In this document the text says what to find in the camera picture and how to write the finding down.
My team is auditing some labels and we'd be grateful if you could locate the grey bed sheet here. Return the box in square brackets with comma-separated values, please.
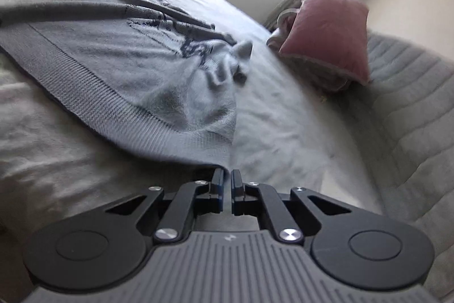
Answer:
[0, 0, 387, 303]

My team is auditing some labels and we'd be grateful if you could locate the grey knit sweater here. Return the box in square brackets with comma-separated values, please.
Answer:
[0, 0, 254, 170]

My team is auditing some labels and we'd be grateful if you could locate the pink velvet pillow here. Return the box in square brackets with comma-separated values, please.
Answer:
[278, 0, 371, 85]

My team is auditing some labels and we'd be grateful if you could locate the grey quilted headboard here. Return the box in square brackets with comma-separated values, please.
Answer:
[319, 33, 454, 303]

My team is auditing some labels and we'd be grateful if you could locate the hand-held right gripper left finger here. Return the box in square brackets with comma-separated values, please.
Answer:
[104, 168, 226, 244]

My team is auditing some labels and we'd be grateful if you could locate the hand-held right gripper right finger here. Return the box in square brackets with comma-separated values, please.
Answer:
[230, 169, 350, 244]

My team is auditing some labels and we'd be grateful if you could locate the folded grey quilt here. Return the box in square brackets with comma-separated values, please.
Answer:
[266, 0, 352, 92]

